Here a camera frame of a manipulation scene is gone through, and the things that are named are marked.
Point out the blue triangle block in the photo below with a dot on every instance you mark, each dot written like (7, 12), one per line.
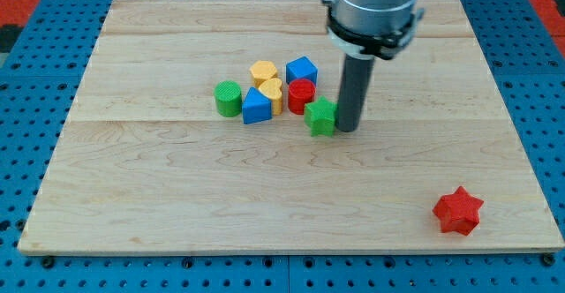
(256, 107)

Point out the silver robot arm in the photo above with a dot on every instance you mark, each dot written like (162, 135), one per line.
(364, 29)

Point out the yellow heart block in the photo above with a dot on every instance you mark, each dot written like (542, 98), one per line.
(273, 90)

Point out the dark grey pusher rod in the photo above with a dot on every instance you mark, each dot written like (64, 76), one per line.
(356, 76)

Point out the red star block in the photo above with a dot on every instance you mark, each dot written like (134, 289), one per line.
(458, 212)

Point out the wooden board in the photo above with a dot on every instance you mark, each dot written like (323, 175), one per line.
(145, 166)

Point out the blue cube block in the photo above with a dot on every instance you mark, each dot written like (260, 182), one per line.
(301, 68)

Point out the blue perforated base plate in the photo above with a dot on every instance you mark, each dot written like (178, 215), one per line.
(42, 73)

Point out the green star block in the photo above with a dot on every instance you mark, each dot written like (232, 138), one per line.
(319, 116)

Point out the red cylinder block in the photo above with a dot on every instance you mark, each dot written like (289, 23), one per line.
(300, 92)

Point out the green cylinder block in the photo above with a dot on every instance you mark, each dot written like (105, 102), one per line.
(228, 98)

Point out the yellow hexagon block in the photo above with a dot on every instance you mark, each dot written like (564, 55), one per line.
(262, 71)

